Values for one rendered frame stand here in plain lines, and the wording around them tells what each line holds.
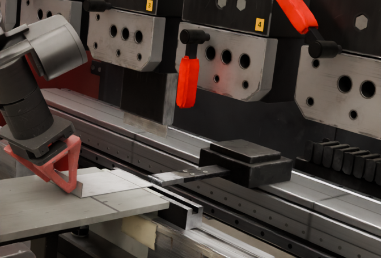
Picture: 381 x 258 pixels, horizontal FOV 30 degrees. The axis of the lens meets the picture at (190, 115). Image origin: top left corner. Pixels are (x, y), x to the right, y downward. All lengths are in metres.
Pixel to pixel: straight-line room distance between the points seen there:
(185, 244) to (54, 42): 0.32
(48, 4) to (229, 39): 0.41
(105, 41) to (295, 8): 0.38
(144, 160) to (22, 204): 0.51
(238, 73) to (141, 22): 0.19
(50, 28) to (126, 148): 0.57
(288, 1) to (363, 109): 0.13
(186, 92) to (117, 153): 0.63
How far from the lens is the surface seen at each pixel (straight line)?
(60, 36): 0.90
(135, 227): 1.03
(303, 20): 0.73
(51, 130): 0.92
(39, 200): 0.96
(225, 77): 0.85
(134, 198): 0.99
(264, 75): 0.82
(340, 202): 1.15
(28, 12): 1.22
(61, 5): 1.13
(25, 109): 0.90
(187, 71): 0.85
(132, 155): 1.43
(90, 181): 1.04
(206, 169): 1.15
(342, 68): 0.75
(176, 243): 0.98
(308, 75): 0.77
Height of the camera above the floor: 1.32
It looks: 12 degrees down
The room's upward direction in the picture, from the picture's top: 6 degrees clockwise
